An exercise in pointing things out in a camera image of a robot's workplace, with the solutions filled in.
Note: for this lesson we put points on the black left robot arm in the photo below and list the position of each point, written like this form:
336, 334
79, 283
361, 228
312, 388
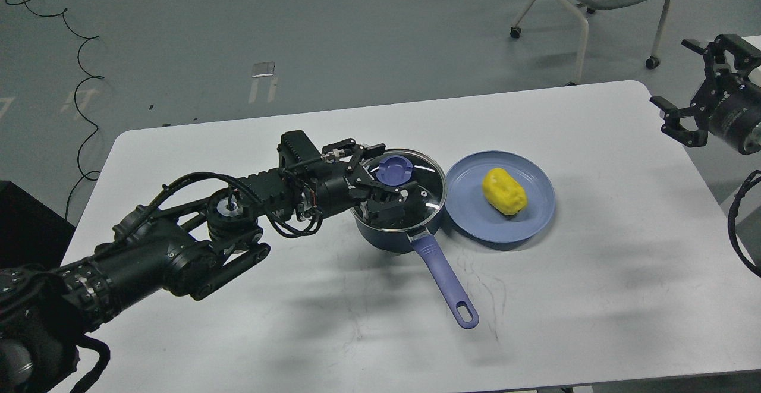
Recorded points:
200, 232

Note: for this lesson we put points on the glass pot lid purple knob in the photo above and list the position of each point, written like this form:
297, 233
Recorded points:
419, 200

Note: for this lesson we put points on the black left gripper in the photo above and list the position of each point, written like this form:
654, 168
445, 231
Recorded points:
344, 182

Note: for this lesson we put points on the dark blue saucepan purple handle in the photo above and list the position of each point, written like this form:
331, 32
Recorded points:
422, 241

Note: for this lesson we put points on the black box at left edge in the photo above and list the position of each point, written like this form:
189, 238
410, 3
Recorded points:
31, 233

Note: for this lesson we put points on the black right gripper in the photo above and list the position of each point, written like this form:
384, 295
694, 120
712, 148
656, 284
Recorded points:
733, 115

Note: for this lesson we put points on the blue round plate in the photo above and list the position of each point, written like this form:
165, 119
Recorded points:
471, 212

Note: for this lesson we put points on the yellow toy potato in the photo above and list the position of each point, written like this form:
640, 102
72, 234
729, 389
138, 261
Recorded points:
503, 192

